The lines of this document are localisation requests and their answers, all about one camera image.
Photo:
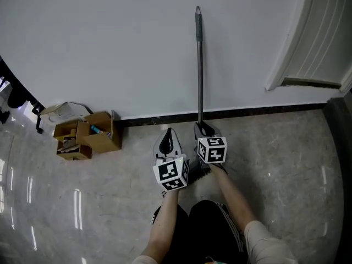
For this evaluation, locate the person's white printed shirt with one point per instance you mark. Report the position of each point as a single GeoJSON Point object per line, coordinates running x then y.
{"type": "Point", "coordinates": [266, 246]}

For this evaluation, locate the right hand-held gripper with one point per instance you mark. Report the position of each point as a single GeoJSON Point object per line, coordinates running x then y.
{"type": "Point", "coordinates": [213, 150]}

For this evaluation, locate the open cardboard box with papers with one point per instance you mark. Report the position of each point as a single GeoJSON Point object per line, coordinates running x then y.
{"type": "Point", "coordinates": [66, 136]}

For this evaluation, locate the black office chair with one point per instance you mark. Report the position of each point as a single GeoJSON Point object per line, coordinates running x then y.
{"type": "Point", "coordinates": [16, 95]}

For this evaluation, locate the person's left forearm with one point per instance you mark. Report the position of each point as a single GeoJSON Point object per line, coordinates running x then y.
{"type": "Point", "coordinates": [163, 224]}

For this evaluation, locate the white door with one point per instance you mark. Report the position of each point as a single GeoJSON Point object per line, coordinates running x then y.
{"type": "Point", "coordinates": [288, 43]}
{"type": "Point", "coordinates": [324, 32]}

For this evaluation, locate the large open cardboard box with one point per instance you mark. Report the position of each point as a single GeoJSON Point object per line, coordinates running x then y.
{"type": "Point", "coordinates": [101, 142]}

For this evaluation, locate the person's black striped trousers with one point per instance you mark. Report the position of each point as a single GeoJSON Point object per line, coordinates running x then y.
{"type": "Point", "coordinates": [209, 230]}

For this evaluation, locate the grey stone threshold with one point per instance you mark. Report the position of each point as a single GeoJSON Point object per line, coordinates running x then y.
{"type": "Point", "coordinates": [341, 161]}

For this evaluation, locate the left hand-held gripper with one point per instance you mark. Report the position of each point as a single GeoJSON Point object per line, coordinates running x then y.
{"type": "Point", "coordinates": [170, 173]}

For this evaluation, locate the white paper bag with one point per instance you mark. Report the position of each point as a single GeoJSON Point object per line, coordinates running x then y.
{"type": "Point", "coordinates": [61, 111]}

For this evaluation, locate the person's right forearm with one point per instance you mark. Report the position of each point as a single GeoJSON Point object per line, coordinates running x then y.
{"type": "Point", "coordinates": [233, 199]}

